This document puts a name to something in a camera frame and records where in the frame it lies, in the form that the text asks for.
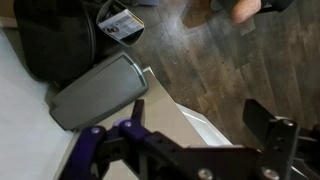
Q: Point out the gripper purple black left finger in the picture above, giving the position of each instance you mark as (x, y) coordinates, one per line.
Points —
(87, 146)

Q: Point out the gripper black right finger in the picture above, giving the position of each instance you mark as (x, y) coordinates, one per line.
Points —
(280, 140)

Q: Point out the grey plastic trash can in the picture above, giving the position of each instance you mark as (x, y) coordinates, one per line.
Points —
(100, 91)

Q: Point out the black round bag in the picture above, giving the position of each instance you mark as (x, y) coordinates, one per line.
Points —
(56, 36)

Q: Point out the small grey waste bin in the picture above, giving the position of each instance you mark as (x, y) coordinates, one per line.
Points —
(128, 36)

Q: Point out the printed booklet with photo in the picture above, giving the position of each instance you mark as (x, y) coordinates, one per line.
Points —
(121, 25)

